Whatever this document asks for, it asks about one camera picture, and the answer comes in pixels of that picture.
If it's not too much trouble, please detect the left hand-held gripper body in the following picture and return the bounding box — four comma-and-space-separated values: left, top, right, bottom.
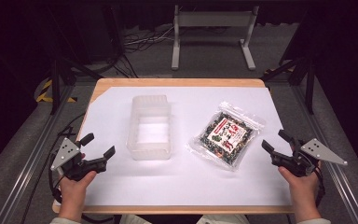
49, 137, 108, 182

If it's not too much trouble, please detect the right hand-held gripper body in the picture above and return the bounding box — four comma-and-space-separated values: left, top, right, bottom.
269, 137, 349, 178

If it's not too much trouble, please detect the clear packet of dried vegetables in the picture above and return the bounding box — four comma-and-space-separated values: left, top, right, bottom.
186, 101, 266, 173

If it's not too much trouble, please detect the clear plastic container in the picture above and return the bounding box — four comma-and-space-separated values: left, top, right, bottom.
126, 94, 173, 161

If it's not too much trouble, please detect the person's right hand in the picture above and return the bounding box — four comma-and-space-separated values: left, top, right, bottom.
277, 167, 322, 205

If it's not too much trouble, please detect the person's left hand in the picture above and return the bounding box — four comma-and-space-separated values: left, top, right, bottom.
58, 171, 98, 208

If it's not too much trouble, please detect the black metal stand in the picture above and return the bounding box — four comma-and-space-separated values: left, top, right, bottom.
260, 57, 317, 116
48, 57, 104, 116

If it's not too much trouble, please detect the white table mat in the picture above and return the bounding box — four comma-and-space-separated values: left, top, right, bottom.
83, 86, 294, 207

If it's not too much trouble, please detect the white metal stand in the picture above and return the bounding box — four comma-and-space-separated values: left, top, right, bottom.
171, 4, 260, 72

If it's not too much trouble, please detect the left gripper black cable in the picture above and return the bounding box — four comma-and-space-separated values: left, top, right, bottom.
47, 151, 63, 203

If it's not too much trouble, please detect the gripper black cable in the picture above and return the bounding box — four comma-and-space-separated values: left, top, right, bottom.
47, 151, 63, 203
312, 167, 327, 208

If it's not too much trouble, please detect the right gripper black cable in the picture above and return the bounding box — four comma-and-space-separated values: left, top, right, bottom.
312, 167, 327, 208

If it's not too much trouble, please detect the aluminium floor rail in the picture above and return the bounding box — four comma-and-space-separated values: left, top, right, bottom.
291, 84, 358, 224
0, 84, 76, 224

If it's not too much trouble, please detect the bundle of floor cables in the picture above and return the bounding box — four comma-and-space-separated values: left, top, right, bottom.
123, 25, 175, 53

